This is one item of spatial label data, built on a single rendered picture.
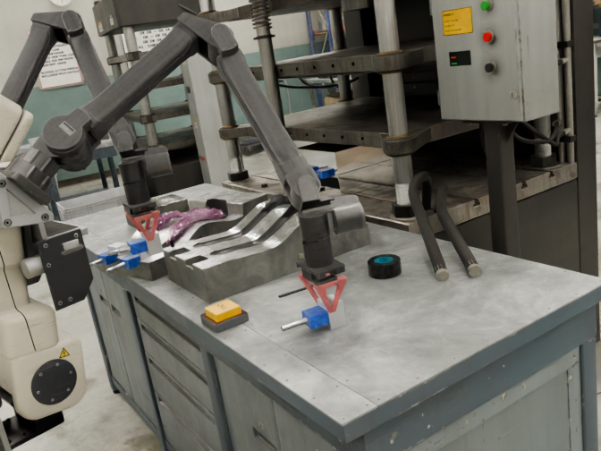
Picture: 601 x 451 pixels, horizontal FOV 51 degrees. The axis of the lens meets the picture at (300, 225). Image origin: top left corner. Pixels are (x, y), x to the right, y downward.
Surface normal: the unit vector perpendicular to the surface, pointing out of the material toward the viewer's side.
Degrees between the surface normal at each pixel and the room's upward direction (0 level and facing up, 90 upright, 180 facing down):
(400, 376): 0
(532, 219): 90
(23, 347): 90
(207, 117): 90
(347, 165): 90
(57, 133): 54
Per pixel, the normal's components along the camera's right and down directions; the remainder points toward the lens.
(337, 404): -0.15, -0.95
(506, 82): -0.83, 0.28
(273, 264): 0.54, 0.15
